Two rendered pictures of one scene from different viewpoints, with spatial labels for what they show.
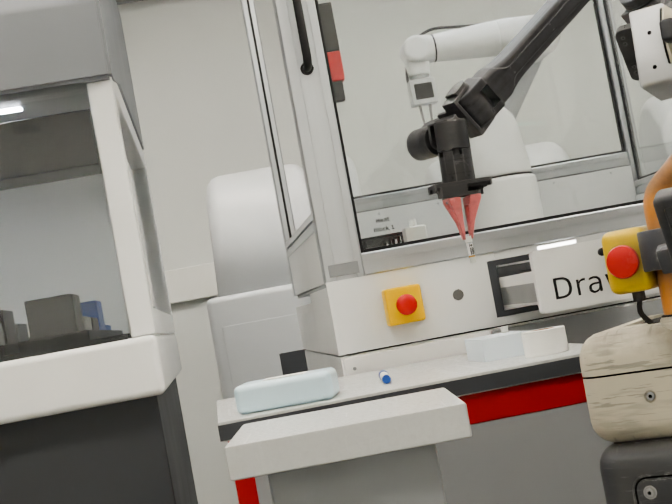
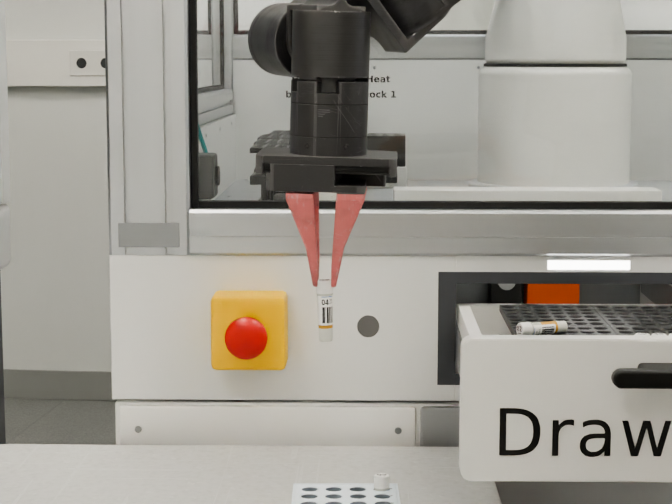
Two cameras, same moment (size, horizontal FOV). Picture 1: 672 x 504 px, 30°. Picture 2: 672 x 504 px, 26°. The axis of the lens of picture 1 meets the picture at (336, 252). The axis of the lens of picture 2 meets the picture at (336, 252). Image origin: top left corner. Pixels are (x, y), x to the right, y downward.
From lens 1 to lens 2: 117 cm
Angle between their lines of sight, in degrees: 13
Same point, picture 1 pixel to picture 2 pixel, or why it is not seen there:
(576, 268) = (560, 395)
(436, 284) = not seen: hidden behind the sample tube
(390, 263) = (243, 240)
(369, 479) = not seen: outside the picture
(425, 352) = (281, 424)
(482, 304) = (413, 353)
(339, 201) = (164, 98)
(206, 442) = not seen: hidden behind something
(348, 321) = (141, 337)
